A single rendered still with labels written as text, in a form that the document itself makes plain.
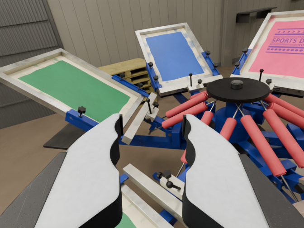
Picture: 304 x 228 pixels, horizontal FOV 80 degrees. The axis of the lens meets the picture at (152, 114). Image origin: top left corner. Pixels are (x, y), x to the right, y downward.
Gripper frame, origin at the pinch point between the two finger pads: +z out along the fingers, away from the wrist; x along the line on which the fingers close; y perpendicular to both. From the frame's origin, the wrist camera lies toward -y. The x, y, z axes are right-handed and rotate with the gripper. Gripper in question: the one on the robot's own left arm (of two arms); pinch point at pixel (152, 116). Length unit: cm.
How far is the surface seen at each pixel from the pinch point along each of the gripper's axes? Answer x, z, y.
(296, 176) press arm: 60, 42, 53
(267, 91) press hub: 56, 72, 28
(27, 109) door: -260, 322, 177
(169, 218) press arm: 8, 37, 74
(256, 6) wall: 287, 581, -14
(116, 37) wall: -80, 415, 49
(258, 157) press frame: 54, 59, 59
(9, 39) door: -253, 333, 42
